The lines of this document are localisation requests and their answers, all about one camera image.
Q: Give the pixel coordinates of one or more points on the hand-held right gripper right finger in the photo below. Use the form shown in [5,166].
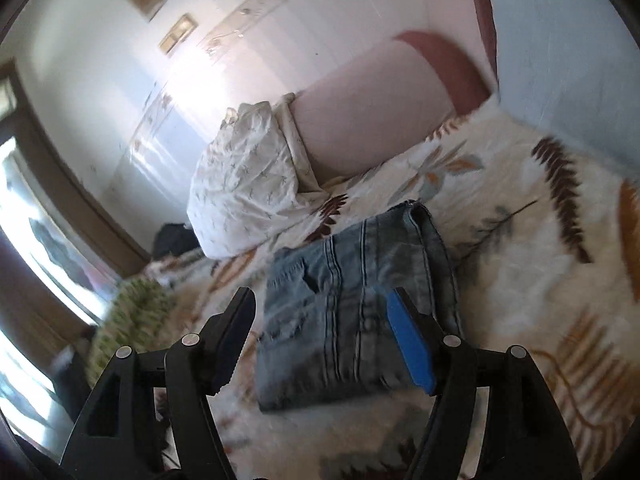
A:
[412,340]

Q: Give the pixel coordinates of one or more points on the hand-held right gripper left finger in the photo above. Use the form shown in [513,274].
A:
[232,342]

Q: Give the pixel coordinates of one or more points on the blue denim pants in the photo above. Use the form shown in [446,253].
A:
[345,310]

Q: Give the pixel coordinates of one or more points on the green patterned cloth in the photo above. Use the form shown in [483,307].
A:
[132,320]

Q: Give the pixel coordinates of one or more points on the black cloth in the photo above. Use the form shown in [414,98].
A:
[172,240]

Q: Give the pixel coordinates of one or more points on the white patterned pillow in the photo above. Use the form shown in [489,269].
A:
[245,185]

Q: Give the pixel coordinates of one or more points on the pink upholstered bed headboard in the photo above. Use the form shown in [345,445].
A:
[370,110]

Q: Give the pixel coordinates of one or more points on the light blue quilted cushion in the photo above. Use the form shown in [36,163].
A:
[565,50]

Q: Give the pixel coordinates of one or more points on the beige wall switch panel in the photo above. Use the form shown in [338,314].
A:
[177,34]

